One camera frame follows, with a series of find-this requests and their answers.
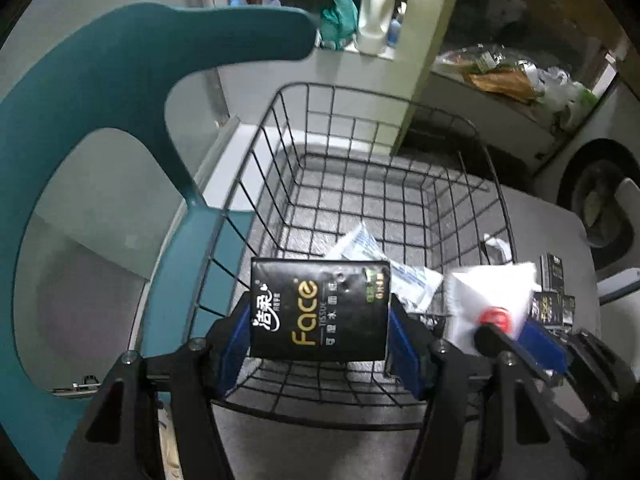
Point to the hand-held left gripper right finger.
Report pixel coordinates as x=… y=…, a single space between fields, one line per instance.
x=402 y=350

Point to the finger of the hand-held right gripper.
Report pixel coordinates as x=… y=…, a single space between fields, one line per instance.
x=542 y=347
x=600 y=370

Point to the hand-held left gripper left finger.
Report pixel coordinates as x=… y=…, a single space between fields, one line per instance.
x=231 y=345

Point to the black tissue pack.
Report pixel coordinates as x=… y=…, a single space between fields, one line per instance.
x=551 y=272
x=552 y=310
x=320 y=310

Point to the white blue wipe packet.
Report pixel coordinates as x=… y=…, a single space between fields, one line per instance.
x=410 y=280

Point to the white tissue packet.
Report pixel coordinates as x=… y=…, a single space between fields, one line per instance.
x=480 y=285

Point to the small white packet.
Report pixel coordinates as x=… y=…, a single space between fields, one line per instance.
x=495 y=249

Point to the white washing machine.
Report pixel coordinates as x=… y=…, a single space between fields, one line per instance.
x=600 y=180

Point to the pile of plastic bags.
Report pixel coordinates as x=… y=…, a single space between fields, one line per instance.
x=505 y=82

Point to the teal plastic chair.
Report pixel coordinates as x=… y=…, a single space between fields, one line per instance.
x=60 y=85

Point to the small blue bottle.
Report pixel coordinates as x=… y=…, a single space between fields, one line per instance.
x=395 y=27

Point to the white detergent jug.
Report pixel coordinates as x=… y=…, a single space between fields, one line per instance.
x=376 y=10

